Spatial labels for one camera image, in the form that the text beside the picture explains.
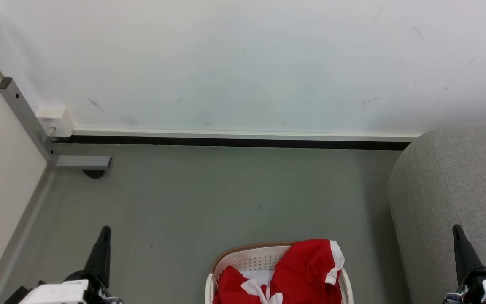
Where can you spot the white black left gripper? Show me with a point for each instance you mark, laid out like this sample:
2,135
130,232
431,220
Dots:
59,292

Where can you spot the red garment with white trim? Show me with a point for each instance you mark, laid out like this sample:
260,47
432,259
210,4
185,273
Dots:
306,270

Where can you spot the grey fabric sofa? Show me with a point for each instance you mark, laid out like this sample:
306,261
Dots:
445,190

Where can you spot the black caster foot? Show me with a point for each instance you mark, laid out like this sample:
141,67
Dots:
94,173

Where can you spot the white perforated laundry basket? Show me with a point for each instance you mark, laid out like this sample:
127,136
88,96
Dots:
251,258

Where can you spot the white cloth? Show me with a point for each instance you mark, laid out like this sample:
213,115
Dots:
260,276

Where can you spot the white and black baseboard strip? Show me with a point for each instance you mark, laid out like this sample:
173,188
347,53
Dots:
243,138

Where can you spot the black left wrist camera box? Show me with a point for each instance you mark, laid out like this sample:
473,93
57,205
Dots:
15,296

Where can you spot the white wall box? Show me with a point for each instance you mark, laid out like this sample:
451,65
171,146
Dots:
55,120

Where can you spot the grey metal frame post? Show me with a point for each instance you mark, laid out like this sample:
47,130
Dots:
28,122

